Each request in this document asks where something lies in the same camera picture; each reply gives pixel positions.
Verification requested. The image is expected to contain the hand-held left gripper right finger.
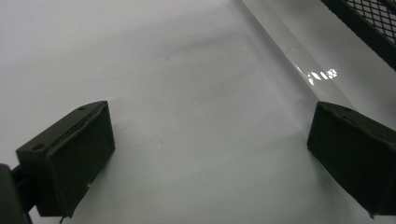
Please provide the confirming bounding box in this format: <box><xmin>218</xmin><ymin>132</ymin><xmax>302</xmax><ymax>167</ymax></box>
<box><xmin>306</xmin><ymin>101</ymin><xmax>396</xmax><ymax>218</ymax></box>

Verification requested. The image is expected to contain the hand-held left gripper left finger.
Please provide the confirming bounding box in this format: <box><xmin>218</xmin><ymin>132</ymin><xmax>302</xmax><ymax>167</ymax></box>
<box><xmin>15</xmin><ymin>100</ymin><xmax>116</xmax><ymax>218</ymax></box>

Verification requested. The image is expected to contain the clear acrylic strip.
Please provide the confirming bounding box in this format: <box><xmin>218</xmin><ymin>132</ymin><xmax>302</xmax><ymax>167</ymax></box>
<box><xmin>241</xmin><ymin>0</ymin><xmax>358</xmax><ymax>110</ymax></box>

